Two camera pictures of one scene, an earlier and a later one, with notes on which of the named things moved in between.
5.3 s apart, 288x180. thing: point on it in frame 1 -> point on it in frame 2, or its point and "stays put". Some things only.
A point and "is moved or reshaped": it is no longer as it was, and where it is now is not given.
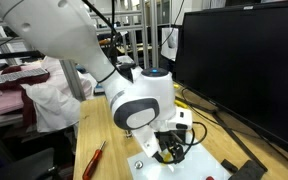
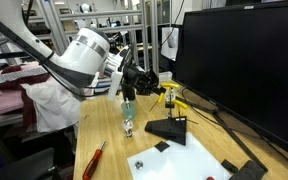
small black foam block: [228, 165] stays put
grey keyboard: [19, 74] stays put
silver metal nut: [138, 164] stays put
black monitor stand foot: [248, 171] stays put
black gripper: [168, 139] -> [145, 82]
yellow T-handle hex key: [167, 157] is moved or reshaped
